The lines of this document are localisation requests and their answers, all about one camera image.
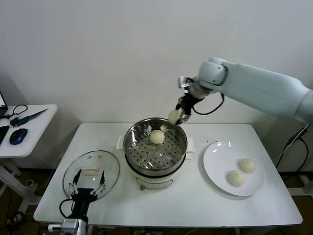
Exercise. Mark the round glass pot lid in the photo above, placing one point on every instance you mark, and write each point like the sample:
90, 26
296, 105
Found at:
110, 169

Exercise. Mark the white steamed baozi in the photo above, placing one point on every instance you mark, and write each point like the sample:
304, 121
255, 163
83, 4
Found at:
156, 137
173, 116
236, 178
247, 165

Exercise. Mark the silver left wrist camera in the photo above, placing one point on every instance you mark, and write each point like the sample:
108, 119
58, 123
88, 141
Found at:
69, 224

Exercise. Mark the white side table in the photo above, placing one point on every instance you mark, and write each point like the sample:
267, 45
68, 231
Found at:
36, 132

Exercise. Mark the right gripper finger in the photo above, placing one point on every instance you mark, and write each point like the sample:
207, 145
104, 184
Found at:
183, 119
177, 106

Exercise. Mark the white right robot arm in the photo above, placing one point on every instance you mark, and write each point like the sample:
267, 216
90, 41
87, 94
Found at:
256, 85

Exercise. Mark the perforated steel steamer basket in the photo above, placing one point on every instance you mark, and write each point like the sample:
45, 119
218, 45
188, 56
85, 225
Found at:
137, 151

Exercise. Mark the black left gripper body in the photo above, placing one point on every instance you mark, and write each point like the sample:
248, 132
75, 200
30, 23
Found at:
82, 195

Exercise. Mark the black smartphone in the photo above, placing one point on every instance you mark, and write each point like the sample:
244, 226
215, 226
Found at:
3, 133

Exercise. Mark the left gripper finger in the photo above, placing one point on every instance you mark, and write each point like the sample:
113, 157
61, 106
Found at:
77, 176
103, 178

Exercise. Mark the blue computer mouse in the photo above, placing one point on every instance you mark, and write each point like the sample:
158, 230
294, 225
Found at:
18, 135

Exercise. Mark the black laptop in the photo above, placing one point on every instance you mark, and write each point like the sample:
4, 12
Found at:
2, 100

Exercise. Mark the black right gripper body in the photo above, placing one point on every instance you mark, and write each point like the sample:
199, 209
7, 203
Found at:
188, 102

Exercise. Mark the round white plate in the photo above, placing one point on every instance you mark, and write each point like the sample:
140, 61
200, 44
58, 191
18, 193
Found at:
217, 166

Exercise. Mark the cream electric cooking pot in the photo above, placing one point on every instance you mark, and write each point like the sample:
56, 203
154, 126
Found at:
156, 181

